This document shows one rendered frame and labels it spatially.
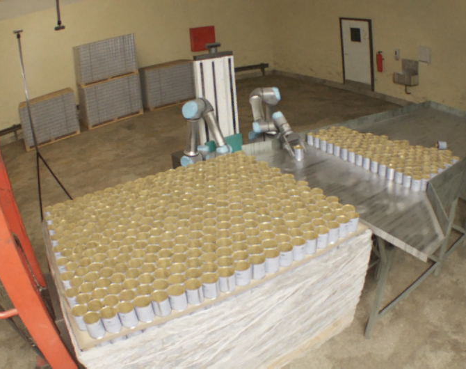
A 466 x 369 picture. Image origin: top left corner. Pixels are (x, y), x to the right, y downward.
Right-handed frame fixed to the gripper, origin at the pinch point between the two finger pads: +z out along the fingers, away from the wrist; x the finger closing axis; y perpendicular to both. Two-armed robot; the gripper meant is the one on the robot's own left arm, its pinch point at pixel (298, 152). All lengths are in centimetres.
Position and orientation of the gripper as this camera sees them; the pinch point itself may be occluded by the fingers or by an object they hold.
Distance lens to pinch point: 263.7
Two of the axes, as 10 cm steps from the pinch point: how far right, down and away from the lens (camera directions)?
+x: 8.4, -2.9, 4.6
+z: 4.3, 8.7, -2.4
